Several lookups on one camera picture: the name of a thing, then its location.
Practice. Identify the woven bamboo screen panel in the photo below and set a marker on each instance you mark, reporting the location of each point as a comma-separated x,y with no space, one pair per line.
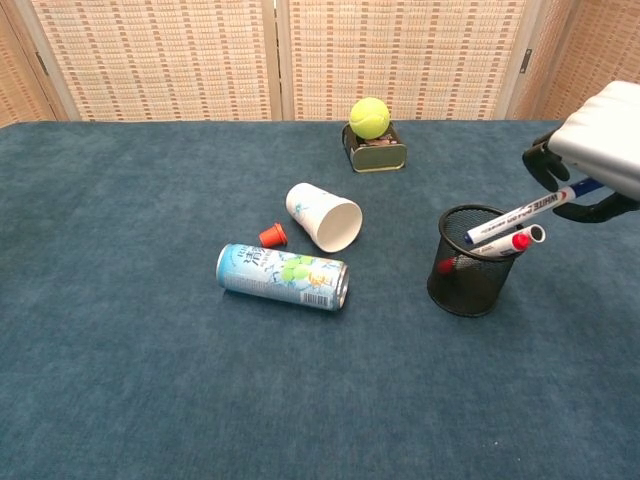
22,75
585,50
400,50
160,60

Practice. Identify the yellow tennis ball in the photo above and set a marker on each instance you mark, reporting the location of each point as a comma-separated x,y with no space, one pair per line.
370,118

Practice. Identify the white paper cup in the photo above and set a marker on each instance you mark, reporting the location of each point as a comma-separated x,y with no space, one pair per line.
320,215

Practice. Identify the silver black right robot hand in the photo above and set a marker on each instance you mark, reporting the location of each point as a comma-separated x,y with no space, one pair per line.
605,135

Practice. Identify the blue capped whiteboard marker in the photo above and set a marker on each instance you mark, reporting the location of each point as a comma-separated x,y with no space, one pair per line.
525,212

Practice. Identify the light blue drink can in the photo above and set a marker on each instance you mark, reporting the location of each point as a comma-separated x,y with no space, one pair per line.
280,275

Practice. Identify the blue felt table mat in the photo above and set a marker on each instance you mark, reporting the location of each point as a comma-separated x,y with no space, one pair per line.
200,375

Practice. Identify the rectangular dark tin can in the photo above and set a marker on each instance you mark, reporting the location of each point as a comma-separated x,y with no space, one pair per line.
377,157

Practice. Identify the black screen hinge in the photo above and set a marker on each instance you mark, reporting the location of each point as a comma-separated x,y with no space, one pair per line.
42,63

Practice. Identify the small orange bottle cap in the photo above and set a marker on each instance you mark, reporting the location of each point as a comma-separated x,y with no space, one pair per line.
272,236

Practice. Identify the red capped whiteboard marker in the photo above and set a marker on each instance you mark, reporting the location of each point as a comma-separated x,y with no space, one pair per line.
505,245

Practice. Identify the black mesh pen holder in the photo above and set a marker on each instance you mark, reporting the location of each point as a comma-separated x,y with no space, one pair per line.
470,290

